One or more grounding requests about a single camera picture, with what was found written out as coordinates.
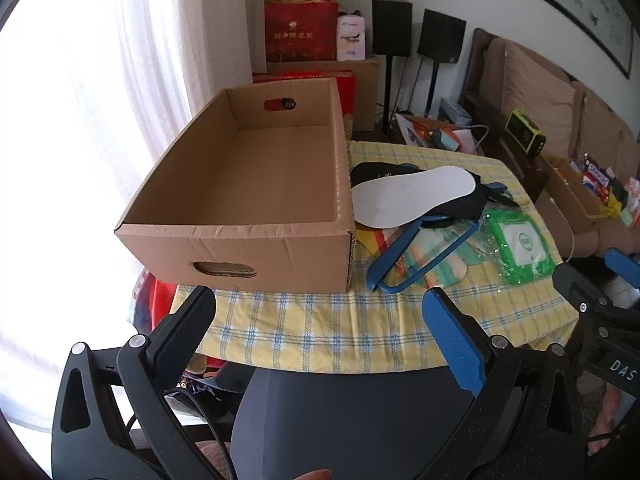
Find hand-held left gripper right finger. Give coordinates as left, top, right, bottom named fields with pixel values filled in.
left=420, top=287, right=587, bottom=480

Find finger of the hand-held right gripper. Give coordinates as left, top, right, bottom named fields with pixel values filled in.
left=604, top=247, right=640, bottom=288
left=552, top=261, right=618, bottom=313

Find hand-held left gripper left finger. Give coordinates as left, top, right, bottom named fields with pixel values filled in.
left=51, top=285, right=237, bottom=480

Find green wet wipes packet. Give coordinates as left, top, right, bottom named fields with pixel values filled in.
left=482, top=208, right=563, bottom=286

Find colourful paper fan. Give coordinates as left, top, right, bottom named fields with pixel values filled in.
left=357, top=225, right=496, bottom=291

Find white insole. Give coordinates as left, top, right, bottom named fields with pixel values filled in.
left=350, top=166, right=477, bottom=226

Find black insole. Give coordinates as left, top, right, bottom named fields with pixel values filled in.
left=349, top=161, right=416, bottom=188

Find person's foot in sandal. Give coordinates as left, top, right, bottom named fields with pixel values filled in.
left=587, top=390, right=627, bottom=457

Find cardboard box of snacks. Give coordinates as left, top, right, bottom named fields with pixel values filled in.
left=542, top=156, right=640, bottom=233

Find yellow checked tablecloth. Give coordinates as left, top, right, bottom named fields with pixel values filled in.
left=175, top=140, right=573, bottom=373

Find green black radio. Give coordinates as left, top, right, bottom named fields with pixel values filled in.
left=505, top=109, right=547, bottom=152

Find orange teal small box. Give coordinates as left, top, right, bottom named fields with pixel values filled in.
left=430, top=129, right=461, bottom=152

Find brown sofa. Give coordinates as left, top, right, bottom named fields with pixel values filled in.
left=462, top=27, right=640, bottom=261

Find white power adapter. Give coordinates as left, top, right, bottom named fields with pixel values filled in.
left=439, top=99, right=473, bottom=126

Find printed papers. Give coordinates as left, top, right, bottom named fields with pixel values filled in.
left=395, top=112, right=481, bottom=156

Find black speaker stand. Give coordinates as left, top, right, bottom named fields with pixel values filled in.
left=382, top=55, right=401, bottom=133
left=412, top=57, right=442, bottom=116

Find red gift box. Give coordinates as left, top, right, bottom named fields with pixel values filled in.
left=252, top=71, right=357, bottom=136

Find white curtain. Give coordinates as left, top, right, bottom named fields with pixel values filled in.
left=0, top=0, right=261, bottom=431

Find black speaker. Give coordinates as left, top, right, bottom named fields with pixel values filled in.
left=371, top=0, right=414, bottom=57
left=417, top=8, right=467, bottom=65

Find red gift bag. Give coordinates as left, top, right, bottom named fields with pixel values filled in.
left=264, top=1, right=340, bottom=62

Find white thin cable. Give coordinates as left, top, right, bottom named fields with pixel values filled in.
left=564, top=200, right=579, bottom=263

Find black cable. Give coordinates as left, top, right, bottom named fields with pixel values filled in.
left=165, top=387, right=237, bottom=480

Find white charger cable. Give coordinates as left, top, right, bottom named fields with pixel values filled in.
left=470, top=124, right=494, bottom=156

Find framed wall painting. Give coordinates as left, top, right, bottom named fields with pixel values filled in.
left=472, top=0, right=636, bottom=80

